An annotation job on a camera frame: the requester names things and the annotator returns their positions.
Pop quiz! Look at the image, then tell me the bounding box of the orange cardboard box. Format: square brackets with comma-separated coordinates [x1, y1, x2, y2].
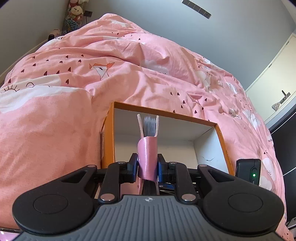
[101, 102, 234, 175]

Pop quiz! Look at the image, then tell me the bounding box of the pink patterned duvet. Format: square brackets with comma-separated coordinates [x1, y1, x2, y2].
[1, 14, 285, 229]

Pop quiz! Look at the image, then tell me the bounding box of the plush toy storage tube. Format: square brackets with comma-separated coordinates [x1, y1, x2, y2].
[62, 0, 89, 35]

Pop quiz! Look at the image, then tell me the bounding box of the white door with handle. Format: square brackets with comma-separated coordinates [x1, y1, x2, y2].
[246, 34, 295, 123]

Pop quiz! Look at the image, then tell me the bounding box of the dark wall switch panel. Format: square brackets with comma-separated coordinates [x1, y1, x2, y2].
[182, 0, 211, 19]

